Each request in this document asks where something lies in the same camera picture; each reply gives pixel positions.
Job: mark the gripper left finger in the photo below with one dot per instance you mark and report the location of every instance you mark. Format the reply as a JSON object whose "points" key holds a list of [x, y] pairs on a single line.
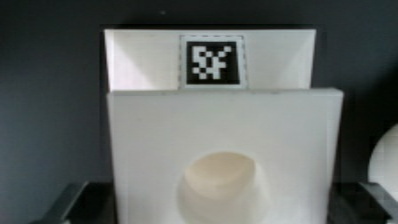
{"points": [[59, 211]]}

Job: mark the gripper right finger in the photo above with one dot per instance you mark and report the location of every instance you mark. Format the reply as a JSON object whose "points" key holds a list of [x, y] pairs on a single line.
{"points": [[384, 200]]}

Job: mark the white lamp bulb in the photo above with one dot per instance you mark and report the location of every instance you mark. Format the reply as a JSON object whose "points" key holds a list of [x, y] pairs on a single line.
{"points": [[382, 170]]}

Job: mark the white lamp base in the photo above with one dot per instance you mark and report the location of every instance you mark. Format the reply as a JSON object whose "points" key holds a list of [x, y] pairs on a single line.
{"points": [[223, 127]]}

